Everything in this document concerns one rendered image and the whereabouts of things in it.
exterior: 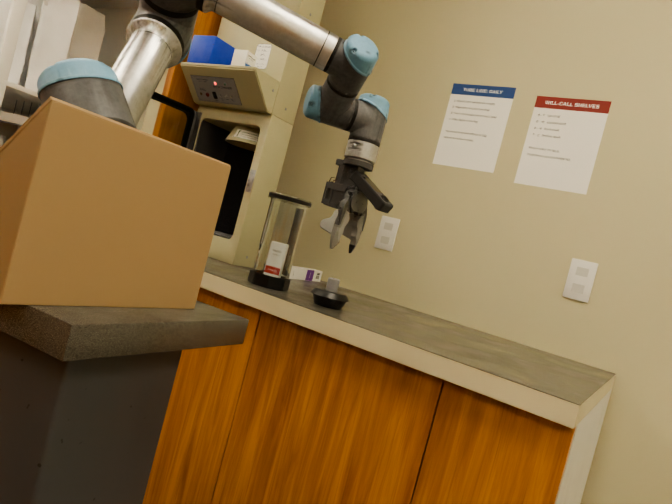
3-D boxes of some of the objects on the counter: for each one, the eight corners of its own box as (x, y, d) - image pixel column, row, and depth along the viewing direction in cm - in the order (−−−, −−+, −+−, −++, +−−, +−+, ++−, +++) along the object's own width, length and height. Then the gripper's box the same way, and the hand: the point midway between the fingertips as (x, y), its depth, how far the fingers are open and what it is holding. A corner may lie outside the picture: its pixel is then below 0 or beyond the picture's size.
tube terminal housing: (215, 250, 205) (268, 49, 204) (282, 272, 188) (340, 52, 187) (163, 241, 184) (221, 16, 182) (233, 265, 167) (297, 17, 165)
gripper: (355, 166, 137) (333, 248, 137) (325, 151, 125) (301, 241, 125) (385, 171, 132) (363, 256, 133) (357, 156, 120) (332, 249, 121)
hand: (344, 247), depth 127 cm, fingers open, 8 cm apart
